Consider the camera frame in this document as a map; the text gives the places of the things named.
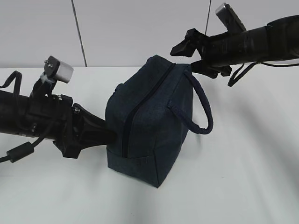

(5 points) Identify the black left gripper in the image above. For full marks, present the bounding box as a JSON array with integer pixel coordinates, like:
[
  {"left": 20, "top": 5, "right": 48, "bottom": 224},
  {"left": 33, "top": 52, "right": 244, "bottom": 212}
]
[{"left": 28, "top": 95, "right": 117, "bottom": 159}]

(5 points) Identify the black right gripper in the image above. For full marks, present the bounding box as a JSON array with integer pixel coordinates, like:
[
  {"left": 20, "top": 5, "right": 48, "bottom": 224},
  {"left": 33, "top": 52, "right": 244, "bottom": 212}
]
[{"left": 170, "top": 28, "right": 232, "bottom": 78}]

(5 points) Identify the dark blue insulated lunch bag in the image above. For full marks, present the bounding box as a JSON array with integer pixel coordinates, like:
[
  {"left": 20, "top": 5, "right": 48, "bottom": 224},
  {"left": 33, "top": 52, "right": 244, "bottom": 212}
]
[{"left": 105, "top": 55, "right": 214, "bottom": 188}]

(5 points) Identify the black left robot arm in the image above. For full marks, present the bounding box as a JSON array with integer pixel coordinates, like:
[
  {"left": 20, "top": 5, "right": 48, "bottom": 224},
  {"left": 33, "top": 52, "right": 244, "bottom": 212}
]
[{"left": 0, "top": 91, "right": 116, "bottom": 162}]

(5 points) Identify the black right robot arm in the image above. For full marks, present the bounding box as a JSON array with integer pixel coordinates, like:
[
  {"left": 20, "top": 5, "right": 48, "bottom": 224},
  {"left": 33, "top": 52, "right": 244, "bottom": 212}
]
[{"left": 170, "top": 15, "right": 299, "bottom": 78}]

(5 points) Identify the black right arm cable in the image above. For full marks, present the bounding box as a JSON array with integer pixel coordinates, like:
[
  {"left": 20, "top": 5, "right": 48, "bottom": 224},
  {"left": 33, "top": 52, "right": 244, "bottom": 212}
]
[{"left": 228, "top": 59, "right": 299, "bottom": 87}]

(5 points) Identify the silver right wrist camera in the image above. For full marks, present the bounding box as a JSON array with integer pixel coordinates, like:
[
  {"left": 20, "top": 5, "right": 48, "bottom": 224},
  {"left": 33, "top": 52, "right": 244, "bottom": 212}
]
[{"left": 215, "top": 2, "right": 246, "bottom": 34}]

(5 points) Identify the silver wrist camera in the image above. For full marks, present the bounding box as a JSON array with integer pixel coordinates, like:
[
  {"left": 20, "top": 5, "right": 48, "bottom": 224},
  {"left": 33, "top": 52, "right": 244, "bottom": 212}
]
[
  {"left": 40, "top": 56, "right": 74, "bottom": 84},
  {"left": 215, "top": 2, "right": 246, "bottom": 34}
]

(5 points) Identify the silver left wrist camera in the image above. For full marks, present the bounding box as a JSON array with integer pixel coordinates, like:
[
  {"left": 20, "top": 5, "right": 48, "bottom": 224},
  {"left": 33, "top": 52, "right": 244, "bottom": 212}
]
[{"left": 40, "top": 56, "right": 74, "bottom": 84}]

